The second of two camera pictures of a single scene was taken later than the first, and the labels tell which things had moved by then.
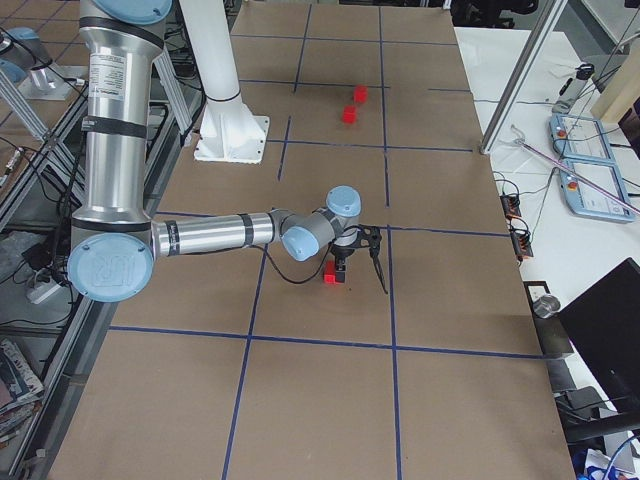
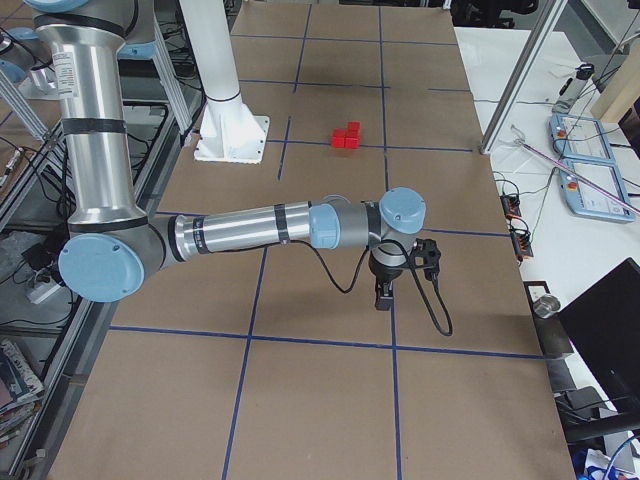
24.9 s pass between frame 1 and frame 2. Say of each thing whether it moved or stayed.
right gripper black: moved
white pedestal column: stayed
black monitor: stayed
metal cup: stayed
